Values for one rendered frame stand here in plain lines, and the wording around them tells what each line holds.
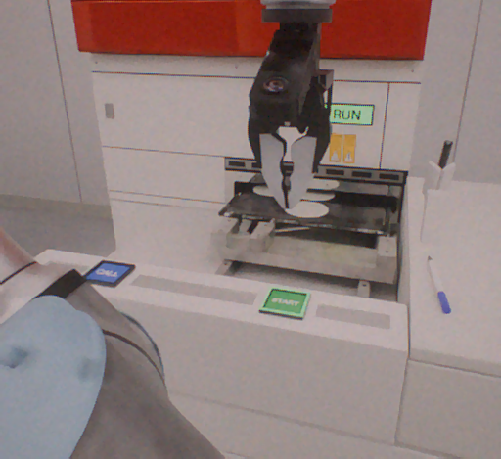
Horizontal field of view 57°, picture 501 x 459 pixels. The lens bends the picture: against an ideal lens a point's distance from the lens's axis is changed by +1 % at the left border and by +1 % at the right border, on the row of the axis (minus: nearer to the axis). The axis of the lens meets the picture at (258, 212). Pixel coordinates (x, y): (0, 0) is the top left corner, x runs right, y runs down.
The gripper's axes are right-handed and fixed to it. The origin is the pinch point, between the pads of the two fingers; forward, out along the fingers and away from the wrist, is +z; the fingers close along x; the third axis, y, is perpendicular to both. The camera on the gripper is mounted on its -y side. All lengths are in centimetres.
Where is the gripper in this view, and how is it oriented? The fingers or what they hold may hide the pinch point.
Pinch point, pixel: (286, 201)
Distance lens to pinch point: 52.0
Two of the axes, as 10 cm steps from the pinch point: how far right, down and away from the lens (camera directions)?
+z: 0.0, 9.2, 3.9
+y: 2.8, -3.7, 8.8
